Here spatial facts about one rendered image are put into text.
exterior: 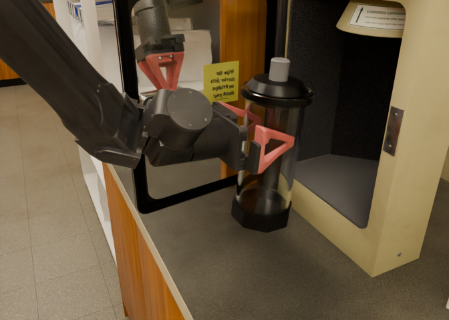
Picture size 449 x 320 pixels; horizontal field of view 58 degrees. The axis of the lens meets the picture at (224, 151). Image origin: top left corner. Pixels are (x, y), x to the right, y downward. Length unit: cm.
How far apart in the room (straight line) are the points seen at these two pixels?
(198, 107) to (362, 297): 41
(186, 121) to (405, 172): 35
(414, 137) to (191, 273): 41
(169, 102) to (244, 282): 35
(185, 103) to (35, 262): 197
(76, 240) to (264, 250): 178
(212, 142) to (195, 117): 9
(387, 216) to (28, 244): 212
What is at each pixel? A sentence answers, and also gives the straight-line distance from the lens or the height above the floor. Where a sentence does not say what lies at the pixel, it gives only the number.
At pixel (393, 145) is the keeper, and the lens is 63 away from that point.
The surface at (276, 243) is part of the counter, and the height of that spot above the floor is 94.
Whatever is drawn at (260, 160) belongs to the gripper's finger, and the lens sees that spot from 56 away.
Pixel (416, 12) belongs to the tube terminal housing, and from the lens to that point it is 59.
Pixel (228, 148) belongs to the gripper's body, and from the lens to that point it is 58.
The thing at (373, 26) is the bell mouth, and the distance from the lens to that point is 67.
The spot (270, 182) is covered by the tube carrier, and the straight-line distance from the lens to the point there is 63.
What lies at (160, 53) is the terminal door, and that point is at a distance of 68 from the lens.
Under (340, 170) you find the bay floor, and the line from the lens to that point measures 90.
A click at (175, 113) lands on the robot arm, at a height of 126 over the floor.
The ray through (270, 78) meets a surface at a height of 126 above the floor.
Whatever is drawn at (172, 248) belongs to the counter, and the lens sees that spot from 77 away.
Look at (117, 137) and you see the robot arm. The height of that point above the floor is 123.
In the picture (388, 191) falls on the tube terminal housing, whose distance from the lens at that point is 66.
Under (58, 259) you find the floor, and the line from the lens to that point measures 235.
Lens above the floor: 142
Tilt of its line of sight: 26 degrees down
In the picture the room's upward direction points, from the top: straight up
